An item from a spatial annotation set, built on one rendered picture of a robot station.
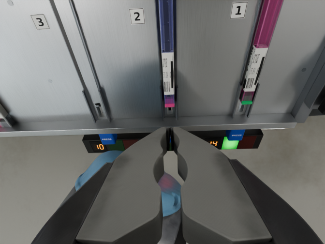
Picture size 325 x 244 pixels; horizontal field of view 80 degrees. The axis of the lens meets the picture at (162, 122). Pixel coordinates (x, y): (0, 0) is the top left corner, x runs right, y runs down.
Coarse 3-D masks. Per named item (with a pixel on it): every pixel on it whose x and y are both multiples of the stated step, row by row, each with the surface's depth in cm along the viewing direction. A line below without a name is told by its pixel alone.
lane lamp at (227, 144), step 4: (224, 140) 37; (228, 140) 37; (236, 140) 37; (224, 144) 37; (228, 144) 37; (232, 144) 37; (236, 144) 37; (224, 148) 38; (228, 148) 38; (232, 148) 38
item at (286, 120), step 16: (0, 128) 32; (16, 128) 32; (32, 128) 31; (48, 128) 31; (64, 128) 31; (80, 128) 31; (96, 128) 31; (112, 128) 30; (128, 128) 30; (144, 128) 30; (192, 128) 30; (208, 128) 30; (224, 128) 30; (240, 128) 30; (256, 128) 30; (272, 128) 30
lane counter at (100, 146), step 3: (90, 141) 37; (93, 141) 37; (96, 141) 37; (99, 141) 37; (90, 144) 38; (93, 144) 38; (96, 144) 38; (99, 144) 38; (102, 144) 38; (93, 147) 38; (96, 147) 38; (99, 147) 38; (102, 147) 38; (105, 147) 38; (93, 150) 39; (96, 150) 39; (99, 150) 39; (102, 150) 39; (105, 150) 39
